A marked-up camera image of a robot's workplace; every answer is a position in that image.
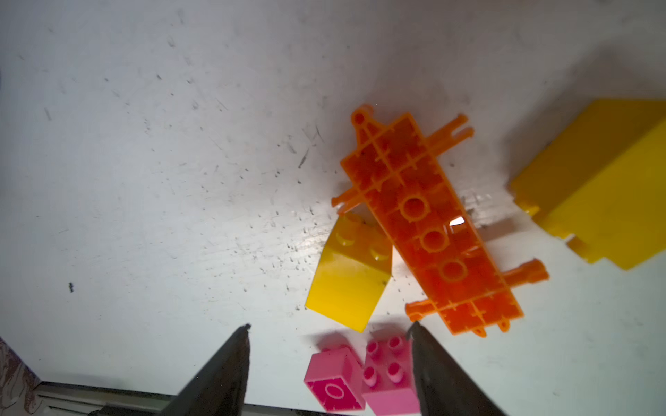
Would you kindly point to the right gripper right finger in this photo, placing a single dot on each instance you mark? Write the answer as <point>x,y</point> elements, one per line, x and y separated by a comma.
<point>442,385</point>

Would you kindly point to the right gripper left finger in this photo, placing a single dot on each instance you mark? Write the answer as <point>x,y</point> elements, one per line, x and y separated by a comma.
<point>219,388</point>

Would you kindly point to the pink lego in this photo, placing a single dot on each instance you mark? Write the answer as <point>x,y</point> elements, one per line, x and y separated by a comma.
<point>334,377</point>
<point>389,384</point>

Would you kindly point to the yellow square lego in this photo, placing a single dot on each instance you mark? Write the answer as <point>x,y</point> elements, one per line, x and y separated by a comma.
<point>352,274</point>
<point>600,185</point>

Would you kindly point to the orange fence lego piece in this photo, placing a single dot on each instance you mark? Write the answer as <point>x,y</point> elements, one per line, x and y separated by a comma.
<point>395,172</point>

